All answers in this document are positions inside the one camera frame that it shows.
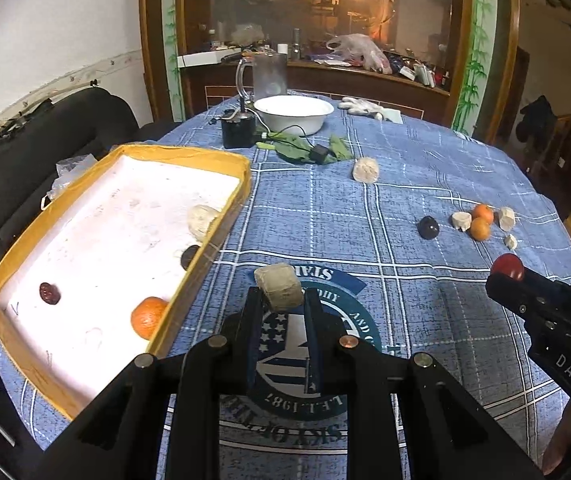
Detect red apple-like fruit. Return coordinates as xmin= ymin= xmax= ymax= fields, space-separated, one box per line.
xmin=491 ymin=254 xmax=525 ymax=282

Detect beige foam cylinder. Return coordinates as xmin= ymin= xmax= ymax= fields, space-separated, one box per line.
xmin=497 ymin=207 xmax=517 ymax=232

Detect dark red jujube fruit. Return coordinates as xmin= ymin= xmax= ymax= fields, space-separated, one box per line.
xmin=39 ymin=282 xmax=61 ymax=304

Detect beige foam block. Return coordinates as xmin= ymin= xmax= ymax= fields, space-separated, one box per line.
xmin=254 ymin=263 xmax=304 ymax=312

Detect orange mandarin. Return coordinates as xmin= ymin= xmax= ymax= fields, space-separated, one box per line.
xmin=472 ymin=204 xmax=495 ymax=224
xmin=470 ymin=217 xmax=491 ymax=242
xmin=130 ymin=297 xmax=168 ymax=340

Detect small beige foam piece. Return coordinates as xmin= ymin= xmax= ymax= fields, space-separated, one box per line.
xmin=450 ymin=211 xmax=473 ymax=232

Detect person's right hand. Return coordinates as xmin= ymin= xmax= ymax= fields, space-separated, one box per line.
xmin=541 ymin=400 xmax=571 ymax=474

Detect tiny beige foam bit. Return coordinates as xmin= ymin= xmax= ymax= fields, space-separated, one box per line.
xmin=503 ymin=234 xmax=517 ymax=250

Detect orange mandarin in tray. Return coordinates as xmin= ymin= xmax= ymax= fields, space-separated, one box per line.
xmin=130 ymin=297 xmax=168 ymax=340

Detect yellow-rimmed white foam tray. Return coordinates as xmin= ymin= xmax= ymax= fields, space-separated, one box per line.
xmin=0 ymin=144 xmax=252 ymax=418

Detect dark plum in tray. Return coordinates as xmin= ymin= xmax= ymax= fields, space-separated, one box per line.
xmin=180 ymin=244 xmax=200 ymax=270

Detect large beige foam chunk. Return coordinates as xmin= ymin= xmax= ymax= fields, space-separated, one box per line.
xmin=351 ymin=156 xmax=380 ymax=184

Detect grey plastic bag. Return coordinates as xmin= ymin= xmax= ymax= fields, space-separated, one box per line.
xmin=40 ymin=154 xmax=96 ymax=210

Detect black leather sofa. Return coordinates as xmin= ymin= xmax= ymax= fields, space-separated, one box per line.
xmin=0 ymin=86 xmax=177 ymax=480

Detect small black adapter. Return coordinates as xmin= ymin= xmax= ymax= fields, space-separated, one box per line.
xmin=309 ymin=144 xmax=330 ymax=165

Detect white gloves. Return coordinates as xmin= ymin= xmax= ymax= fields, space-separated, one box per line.
xmin=337 ymin=96 xmax=403 ymax=125

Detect green leaves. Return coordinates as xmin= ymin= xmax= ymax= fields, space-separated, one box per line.
xmin=255 ymin=132 xmax=354 ymax=165

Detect black box device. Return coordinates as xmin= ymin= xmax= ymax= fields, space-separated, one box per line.
xmin=220 ymin=110 xmax=257 ymax=150

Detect pink plastic bag on counter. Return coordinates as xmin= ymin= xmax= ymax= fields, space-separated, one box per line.
xmin=325 ymin=34 xmax=393 ymax=75

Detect white enamel basin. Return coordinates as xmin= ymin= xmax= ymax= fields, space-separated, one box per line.
xmin=254 ymin=96 xmax=334 ymax=136

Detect wooden cabinet counter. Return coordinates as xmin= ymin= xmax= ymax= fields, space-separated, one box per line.
xmin=180 ymin=54 xmax=459 ymax=127

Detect clear glass pitcher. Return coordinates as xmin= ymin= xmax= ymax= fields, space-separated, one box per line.
xmin=235 ymin=52 xmax=287 ymax=104

